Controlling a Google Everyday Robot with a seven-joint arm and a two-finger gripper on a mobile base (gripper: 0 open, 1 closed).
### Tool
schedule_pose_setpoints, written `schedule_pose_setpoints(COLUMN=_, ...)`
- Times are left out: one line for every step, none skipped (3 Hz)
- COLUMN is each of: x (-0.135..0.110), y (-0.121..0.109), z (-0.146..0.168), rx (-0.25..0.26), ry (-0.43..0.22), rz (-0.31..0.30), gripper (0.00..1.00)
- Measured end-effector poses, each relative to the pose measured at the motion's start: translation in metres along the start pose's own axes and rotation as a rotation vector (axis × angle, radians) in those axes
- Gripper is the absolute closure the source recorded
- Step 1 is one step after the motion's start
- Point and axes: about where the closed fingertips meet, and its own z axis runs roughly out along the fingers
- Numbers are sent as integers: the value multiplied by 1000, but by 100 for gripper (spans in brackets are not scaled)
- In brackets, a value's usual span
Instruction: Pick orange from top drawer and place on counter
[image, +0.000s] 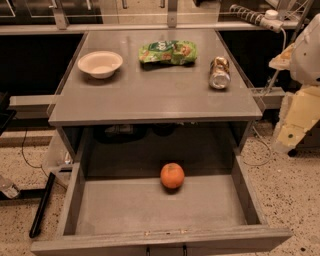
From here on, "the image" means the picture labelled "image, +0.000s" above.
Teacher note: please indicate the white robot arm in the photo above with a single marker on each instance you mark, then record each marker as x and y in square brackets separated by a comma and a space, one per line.
[306, 55]

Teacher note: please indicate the open grey top drawer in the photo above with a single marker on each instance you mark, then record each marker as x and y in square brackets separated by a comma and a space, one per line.
[138, 216]

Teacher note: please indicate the green chip bag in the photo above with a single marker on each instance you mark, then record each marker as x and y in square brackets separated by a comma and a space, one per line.
[172, 52]

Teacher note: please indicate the gold aluminium can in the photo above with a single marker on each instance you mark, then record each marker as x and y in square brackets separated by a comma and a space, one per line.
[219, 77]

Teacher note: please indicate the orange fruit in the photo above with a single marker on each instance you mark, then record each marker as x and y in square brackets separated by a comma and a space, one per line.
[172, 175]

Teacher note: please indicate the white paper bowl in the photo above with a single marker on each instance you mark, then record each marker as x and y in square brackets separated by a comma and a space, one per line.
[100, 64]

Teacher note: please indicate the black bar on floor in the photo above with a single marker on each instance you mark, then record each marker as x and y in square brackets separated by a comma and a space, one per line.
[35, 228]

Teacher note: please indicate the grey counter cabinet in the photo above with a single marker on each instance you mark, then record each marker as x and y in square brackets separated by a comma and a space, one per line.
[148, 114]

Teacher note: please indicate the white coiled hose device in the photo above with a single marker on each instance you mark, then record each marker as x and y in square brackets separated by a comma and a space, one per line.
[269, 20]

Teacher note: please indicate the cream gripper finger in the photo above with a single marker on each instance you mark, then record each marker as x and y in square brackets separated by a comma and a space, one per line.
[283, 61]
[299, 113]

